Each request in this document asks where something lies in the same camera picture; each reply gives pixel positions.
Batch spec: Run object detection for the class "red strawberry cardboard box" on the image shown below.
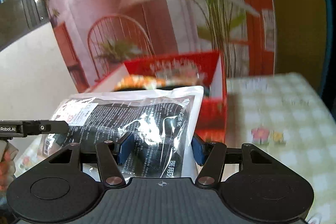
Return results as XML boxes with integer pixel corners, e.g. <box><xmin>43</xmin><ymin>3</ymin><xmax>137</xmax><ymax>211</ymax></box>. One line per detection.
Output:
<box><xmin>86</xmin><ymin>51</ymin><xmax>228</xmax><ymax>143</ymax></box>

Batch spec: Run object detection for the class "printed room scene backdrop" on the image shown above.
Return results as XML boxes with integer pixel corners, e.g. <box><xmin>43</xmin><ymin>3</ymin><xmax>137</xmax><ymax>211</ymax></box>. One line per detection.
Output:
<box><xmin>45</xmin><ymin>0</ymin><xmax>276</xmax><ymax>92</ymax></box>

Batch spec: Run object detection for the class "teal curtain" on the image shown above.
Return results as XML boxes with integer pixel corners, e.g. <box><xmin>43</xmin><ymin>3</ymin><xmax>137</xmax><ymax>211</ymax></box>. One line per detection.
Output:
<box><xmin>313</xmin><ymin>0</ymin><xmax>336</xmax><ymax>109</ymax></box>

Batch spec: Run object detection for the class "orange floral fabric bundle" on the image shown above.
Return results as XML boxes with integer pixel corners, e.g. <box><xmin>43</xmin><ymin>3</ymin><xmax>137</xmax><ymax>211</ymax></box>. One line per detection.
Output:
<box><xmin>114</xmin><ymin>75</ymin><xmax>165</xmax><ymax>91</ymax></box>

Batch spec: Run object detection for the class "black mask plastic package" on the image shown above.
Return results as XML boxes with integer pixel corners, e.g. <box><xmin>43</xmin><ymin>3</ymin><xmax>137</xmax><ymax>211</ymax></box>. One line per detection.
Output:
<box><xmin>39</xmin><ymin>86</ymin><xmax>204</xmax><ymax>178</ymax></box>

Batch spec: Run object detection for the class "person's hand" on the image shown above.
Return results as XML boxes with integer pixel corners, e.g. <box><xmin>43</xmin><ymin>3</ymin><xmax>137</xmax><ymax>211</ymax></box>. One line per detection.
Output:
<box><xmin>0</xmin><ymin>140</ymin><xmax>18</xmax><ymax>193</ymax></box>

